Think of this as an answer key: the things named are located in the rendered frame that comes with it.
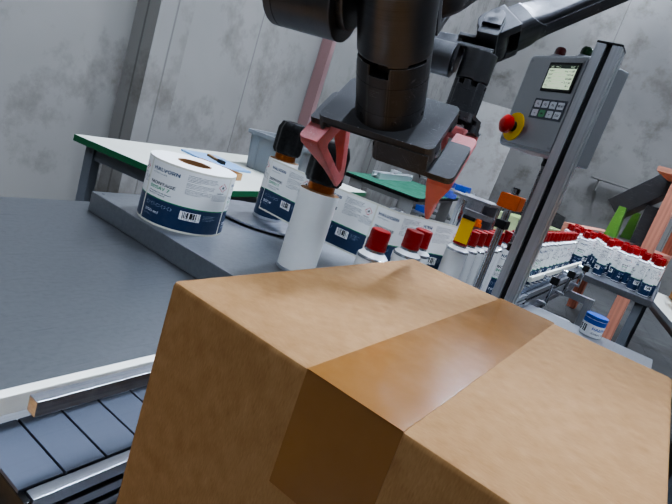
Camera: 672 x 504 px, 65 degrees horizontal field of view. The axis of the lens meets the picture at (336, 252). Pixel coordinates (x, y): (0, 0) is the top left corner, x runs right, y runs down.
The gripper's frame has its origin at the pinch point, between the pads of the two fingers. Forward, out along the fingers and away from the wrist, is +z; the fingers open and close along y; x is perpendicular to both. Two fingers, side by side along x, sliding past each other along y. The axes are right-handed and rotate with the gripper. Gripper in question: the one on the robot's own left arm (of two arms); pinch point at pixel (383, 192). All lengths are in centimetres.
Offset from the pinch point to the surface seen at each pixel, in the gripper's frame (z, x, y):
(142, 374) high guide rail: 7.8, 23.7, 11.9
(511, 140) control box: 33, -60, -3
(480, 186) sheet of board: 744, -863, 124
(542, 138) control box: 28, -56, -9
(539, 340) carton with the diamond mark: -0.6, 9.7, -17.4
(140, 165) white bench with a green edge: 109, -76, 142
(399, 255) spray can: 36.4, -23.1, 5.3
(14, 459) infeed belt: 9.6, 34.2, 17.1
